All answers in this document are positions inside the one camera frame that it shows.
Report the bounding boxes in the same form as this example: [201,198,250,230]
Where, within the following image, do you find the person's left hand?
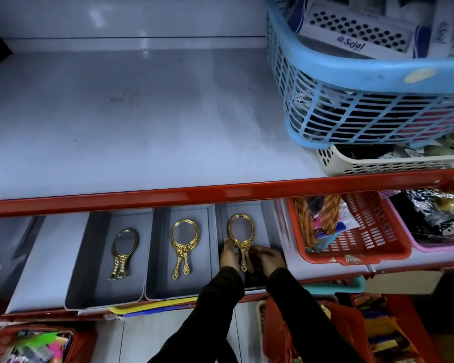
[219,238,241,275]

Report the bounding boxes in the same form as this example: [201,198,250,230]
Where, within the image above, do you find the person's right hand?
[249,245,287,279]

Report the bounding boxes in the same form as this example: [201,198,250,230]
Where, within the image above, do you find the golden ornate hand mirror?
[107,229,138,281]
[170,219,200,276]
[227,213,256,274]
[170,220,200,281]
[111,228,140,279]

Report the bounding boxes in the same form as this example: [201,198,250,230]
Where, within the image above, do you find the person's right forearm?
[265,267,365,363]

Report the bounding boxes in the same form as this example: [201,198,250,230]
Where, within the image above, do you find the person's left forearm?
[148,266,246,363]

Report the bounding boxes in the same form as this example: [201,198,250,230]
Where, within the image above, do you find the grey plastic tray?
[214,200,288,292]
[65,208,154,311]
[145,204,220,301]

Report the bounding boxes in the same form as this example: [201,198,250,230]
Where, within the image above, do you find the orange striped packet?
[294,194,342,249]

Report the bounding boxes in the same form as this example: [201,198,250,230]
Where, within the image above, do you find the teal plastic basket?
[302,276,366,296]

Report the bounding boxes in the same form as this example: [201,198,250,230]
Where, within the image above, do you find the yellow paper sheet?
[108,296,200,315]

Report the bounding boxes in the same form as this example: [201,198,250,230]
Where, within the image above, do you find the red plastic shopping basket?
[262,296,376,363]

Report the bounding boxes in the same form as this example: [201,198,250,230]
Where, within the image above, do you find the cream plastic basket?
[316,134,454,177]

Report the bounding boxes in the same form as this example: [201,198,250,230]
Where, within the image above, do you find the pile of colourful packets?
[353,293,426,363]

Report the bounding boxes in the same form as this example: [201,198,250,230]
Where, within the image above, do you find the pink plastic basket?
[378,188,454,254]

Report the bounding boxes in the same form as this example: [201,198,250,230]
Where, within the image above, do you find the black packets in clear wrap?
[389,187,454,239]

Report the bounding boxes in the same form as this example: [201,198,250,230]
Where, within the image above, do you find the red basket with colourful packets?
[0,322,98,363]

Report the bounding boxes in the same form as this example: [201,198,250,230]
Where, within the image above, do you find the blue plastic basket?
[264,0,454,150]

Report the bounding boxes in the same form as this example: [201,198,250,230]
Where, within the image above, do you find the white dotted card box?
[297,0,421,60]

